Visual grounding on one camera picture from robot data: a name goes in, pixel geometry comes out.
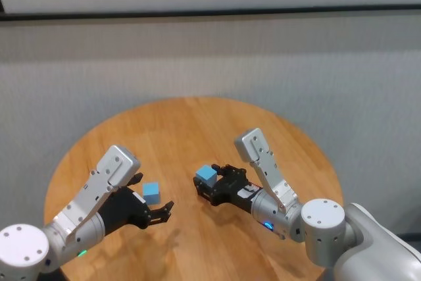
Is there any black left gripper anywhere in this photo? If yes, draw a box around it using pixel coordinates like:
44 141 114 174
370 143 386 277
97 171 174 236

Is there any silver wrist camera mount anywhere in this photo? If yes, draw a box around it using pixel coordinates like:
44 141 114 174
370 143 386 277
52 144 141 240
234 128 302 217

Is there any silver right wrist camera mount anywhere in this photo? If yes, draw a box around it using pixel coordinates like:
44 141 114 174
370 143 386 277
234 128 302 217

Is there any blue cube block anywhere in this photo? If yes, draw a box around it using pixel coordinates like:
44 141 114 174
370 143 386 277
195 165 218 186
142 182 161 206

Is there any black wall trim strip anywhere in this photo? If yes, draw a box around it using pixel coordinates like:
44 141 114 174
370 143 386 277
0 3 421 22

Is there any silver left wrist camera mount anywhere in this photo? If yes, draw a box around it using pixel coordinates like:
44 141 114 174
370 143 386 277
52 144 141 240

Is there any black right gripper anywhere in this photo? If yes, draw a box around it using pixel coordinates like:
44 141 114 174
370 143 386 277
193 163 262 213

